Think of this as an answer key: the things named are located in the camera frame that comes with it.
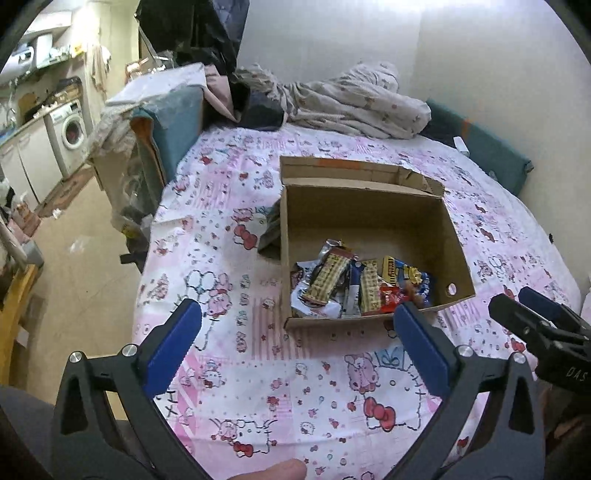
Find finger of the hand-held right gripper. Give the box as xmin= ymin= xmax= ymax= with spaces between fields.
xmin=518 ymin=286 xmax=591 ymax=342
xmin=488 ymin=295 xmax=573 ymax=352

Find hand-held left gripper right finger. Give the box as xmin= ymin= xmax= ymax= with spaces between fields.
xmin=394 ymin=302 xmax=550 ymax=480

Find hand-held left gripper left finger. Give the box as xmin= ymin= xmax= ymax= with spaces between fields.
xmin=51 ymin=299 xmax=208 ymax=480

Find small red snack packet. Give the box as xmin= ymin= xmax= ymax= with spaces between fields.
xmin=379 ymin=284 xmax=408 ymax=310

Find blue yellow cartoon snack packet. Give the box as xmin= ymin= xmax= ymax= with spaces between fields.
xmin=381 ymin=256 xmax=437 ymax=308

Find beige wafer packet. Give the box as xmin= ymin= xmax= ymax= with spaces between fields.
xmin=358 ymin=259 xmax=384 ymax=315

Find blue white snack packet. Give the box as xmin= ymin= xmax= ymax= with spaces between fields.
xmin=344 ymin=261 xmax=363 ymax=309

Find tan waffle snack packet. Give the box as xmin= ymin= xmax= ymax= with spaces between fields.
xmin=305 ymin=247 xmax=358 ymax=305

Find brown cardboard box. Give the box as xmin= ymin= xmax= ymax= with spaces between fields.
xmin=279 ymin=156 xmax=476 ymax=329

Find person's right hand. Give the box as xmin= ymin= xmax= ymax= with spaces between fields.
xmin=540 ymin=385 xmax=591 ymax=462

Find pink cartoon printed bed sheet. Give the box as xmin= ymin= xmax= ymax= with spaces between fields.
xmin=131 ymin=122 xmax=583 ymax=480

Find clear plastic bag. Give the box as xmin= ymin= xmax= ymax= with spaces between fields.
xmin=111 ymin=152 xmax=160 ymax=241

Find yellow wooden stool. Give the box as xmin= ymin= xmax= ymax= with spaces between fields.
xmin=0 ymin=263 xmax=40 ymax=361

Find person's bare leg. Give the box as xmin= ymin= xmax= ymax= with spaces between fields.
xmin=231 ymin=460 xmax=308 ymax=480

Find person's dark grey pants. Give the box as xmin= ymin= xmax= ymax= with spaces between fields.
xmin=0 ymin=385 xmax=61 ymax=480

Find long teal cushion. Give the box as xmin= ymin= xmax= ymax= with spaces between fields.
xmin=425 ymin=99 xmax=534 ymax=195

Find brown door mat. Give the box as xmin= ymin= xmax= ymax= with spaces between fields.
xmin=37 ymin=166 xmax=95 ymax=219

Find grey patterned cloth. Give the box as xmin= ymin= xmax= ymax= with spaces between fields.
xmin=90 ymin=104 xmax=139 ymax=158

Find teal cushion with orange edge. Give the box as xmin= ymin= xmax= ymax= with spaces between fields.
xmin=131 ymin=88 xmax=204 ymax=185

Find white kitchen cabinet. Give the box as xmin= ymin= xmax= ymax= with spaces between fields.
xmin=0 ymin=122 xmax=63 ymax=208

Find white washing machine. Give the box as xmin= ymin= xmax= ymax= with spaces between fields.
xmin=45 ymin=102 xmax=89 ymax=178

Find dark garment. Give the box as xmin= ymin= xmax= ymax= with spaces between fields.
xmin=231 ymin=83 xmax=287 ymax=131

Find floral grey quilt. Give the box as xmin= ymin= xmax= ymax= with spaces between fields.
xmin=238 ymin=62 xmax=432 ymax=140

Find pink garment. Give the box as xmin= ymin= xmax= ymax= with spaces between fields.
xmin=203 ymin=65 xmax=241 ymax=121

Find white flat board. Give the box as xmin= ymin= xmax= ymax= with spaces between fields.
xmin=105 ymin=62 xmax=206 ymax=108

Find hanging beige towel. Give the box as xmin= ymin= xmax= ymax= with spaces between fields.
xmin=88 ymin=44 xmax=112 ymax=90

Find black hanging plastic cover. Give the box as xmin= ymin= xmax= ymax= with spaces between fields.
xmin=139 ymin=0 xmax=243 ymax=77

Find white water heater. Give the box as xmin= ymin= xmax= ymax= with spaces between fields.
xmin=2 ymin=46 xmax=38 ymax=75

